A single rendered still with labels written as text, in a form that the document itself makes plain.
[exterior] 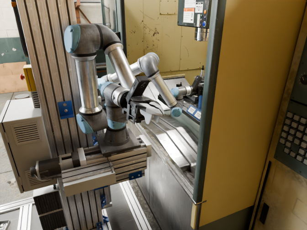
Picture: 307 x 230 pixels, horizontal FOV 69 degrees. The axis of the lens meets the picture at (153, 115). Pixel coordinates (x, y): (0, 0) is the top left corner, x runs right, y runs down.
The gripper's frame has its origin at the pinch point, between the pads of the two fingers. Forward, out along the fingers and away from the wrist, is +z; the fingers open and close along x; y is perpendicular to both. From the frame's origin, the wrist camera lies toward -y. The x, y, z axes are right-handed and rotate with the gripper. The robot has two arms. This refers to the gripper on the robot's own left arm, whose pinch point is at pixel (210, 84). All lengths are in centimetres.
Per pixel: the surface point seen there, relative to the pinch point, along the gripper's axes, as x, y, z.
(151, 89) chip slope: -118, 42, -3
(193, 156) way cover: 24, 47, -28
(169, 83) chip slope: -125, 39, 27
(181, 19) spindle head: -39, -47, -8
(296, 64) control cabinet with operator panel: 74, -33, -11
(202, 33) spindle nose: -27.4, -36.2, 6.8
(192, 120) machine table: -4.4, 32.5, -12.3
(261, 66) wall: 71, -33, -29
